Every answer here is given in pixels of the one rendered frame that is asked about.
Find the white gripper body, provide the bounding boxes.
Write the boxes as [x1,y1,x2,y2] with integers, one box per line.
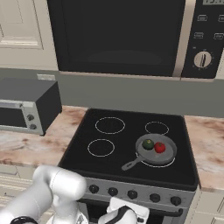
[106,196,151,219]

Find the grey frying pan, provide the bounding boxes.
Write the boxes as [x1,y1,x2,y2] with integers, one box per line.
[121,133,179,172]

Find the green squash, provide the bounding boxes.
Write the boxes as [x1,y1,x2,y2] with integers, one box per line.
[141,138,155,151]

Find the red tomato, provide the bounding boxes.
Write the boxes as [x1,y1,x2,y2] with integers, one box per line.
[153,142,166,154]

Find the black stove knob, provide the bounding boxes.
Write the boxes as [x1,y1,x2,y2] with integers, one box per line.
[107,186,119,198]
[127,189,139,200]
[88,184,100,195]
[149,192,162,204]
[170,195,183,207]

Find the grey stove control panel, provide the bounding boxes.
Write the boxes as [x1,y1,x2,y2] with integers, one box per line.
[78,176,197,210]

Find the black hob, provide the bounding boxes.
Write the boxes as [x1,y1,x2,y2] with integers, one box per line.
[58,108,200,193]

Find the beige base cupboard front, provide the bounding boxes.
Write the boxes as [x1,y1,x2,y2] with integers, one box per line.
[184,185,224,224]

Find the beige drawer front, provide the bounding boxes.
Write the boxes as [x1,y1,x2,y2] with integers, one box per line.
[0,164,38,180]

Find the grey toaster oven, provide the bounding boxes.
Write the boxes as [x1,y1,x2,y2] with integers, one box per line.
[0,77,63,137]

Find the beige microwave dial knob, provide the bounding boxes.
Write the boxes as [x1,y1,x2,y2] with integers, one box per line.
[193,51,214,70]

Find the black microwave door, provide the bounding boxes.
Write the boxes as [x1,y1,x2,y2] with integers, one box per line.
[46,0,187,78]

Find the black microwave oven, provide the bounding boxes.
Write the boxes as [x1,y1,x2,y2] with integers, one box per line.
[46,0,224,81]

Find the black oven door handle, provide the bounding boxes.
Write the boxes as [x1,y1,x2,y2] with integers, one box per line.
[79,199,185,218]

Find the white wall socket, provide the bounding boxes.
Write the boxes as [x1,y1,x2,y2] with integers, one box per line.
[37,73,57,81]

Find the beige microwave door handle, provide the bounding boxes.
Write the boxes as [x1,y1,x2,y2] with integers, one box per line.
[172,0,197,79]

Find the beige wall cupboard door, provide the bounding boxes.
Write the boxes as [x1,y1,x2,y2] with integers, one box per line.
[0,0,60,72]

